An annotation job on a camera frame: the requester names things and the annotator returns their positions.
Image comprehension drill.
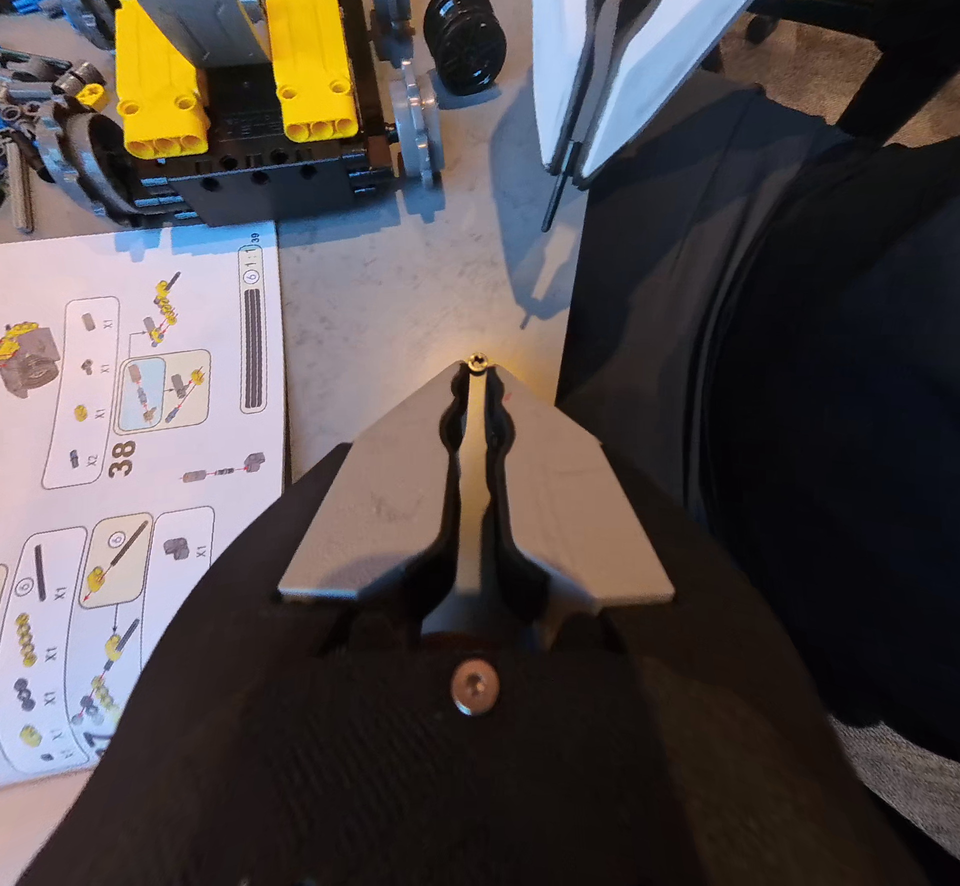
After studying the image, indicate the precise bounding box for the black toy axle rod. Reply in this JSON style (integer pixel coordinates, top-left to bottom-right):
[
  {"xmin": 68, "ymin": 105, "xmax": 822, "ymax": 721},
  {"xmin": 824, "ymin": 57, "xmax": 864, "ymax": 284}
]
[{"xmin": 541, "ymin": 139, "xmax": 580, "ymax": 235}]

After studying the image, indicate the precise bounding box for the pile of loose brick parts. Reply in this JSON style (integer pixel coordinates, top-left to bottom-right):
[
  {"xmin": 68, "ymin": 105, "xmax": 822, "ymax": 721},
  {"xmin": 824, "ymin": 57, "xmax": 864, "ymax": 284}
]
[{"xmin": 0, "ymin": 0, "xmax": 114, "ymax": 236}]

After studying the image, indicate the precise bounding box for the grey desk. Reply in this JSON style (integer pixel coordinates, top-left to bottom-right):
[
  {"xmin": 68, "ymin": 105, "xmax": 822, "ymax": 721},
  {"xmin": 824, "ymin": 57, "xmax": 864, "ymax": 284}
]
[{"xmin": 0, "ymin": 0, "xmax": 590, "ymax": 886}]

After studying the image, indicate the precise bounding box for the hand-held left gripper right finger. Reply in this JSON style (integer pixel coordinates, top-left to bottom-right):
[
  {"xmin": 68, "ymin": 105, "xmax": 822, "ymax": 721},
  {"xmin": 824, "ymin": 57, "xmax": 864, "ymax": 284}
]
[{"xmin": 483, "ymin": 363, "xmax": 676, "ymax": 631}]

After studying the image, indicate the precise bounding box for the white instruction booklet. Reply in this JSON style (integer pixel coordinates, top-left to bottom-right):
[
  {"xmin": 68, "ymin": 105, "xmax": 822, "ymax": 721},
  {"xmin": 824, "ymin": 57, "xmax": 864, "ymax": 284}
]
[{"xmin": 0, "ymin": 220, "xmax": 288, "ymax": 791}]

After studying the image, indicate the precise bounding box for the black toy wheel rim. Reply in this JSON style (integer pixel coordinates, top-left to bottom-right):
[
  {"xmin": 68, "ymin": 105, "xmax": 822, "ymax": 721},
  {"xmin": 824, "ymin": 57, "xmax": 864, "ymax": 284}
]
[{"xmin": 422, "ymin": 0, "xmax": 509, "ymax": 97}]

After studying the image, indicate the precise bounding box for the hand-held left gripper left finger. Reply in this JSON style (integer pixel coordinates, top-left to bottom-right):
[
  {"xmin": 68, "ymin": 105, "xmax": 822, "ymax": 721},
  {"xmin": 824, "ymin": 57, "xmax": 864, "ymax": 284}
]
[{"xmin": 277, "ymin": 359, "xmax": 474, "ymax": 636}]

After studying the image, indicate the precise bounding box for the yellow black brick vehicle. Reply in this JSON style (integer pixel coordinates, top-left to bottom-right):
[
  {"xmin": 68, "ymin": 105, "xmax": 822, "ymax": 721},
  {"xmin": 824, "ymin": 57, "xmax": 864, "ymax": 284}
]
[{"xmin": 37, "ymin": 0, "xmax": 445, "ymax": 229}]

